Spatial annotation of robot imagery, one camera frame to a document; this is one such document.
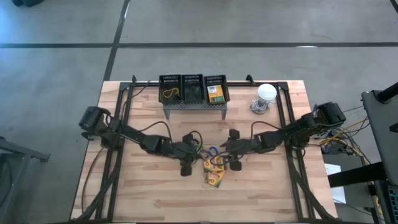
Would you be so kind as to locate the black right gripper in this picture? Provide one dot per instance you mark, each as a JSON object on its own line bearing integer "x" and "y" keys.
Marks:
{"x": 242, "y": 147}

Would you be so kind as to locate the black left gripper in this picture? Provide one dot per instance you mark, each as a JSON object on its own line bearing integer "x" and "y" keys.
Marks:
{"x": 186, "y": 152}

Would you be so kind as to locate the Crayola crayon box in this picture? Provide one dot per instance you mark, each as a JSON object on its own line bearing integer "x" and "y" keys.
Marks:
{"x": 214, "y": 180}
{"x": 216, "y": 95}
{"x": 206, "y": 166}

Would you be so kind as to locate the black plastic slotted basket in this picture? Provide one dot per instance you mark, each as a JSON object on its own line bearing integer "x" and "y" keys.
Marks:
{"x": 192, "y": 93}
{"x": 174, "y": 82}
{"x": 217, "y": 79}

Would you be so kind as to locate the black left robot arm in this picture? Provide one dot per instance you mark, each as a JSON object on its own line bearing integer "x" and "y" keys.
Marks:
{"x": 130, "y": 135}

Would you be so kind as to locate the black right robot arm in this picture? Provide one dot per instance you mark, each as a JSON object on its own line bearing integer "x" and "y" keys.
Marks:
{"x": 289, "y": 132}

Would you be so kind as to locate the grey metal table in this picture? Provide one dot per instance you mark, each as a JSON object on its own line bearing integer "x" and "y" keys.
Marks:
{"x": 194, "y": 106}

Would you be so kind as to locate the white paper sheet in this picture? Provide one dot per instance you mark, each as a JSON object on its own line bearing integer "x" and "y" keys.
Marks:
{"x": 332, "y": 168}

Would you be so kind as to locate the black metal beam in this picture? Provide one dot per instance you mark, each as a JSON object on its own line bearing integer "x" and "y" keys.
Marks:
{"x": 357, "y": 174}

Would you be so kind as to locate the grey metal cabinet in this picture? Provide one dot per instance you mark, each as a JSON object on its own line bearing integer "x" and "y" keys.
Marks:
{"x": 382, "y": 124}

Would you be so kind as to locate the blue plastic crate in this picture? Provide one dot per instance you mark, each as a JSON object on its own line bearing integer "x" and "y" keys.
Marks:
{"x": 394, "y": 199}

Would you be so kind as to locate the grey metal stand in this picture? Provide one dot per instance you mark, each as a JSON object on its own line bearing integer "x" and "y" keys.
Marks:
{"x": 25, "y": 153}

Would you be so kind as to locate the white pedestal stand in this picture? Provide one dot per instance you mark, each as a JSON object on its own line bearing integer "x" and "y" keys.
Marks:
{"x": 267, "y": 91}

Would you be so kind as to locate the black aluminium table frame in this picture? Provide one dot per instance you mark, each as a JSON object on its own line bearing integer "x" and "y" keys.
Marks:
{"x": 149, "y": 84}

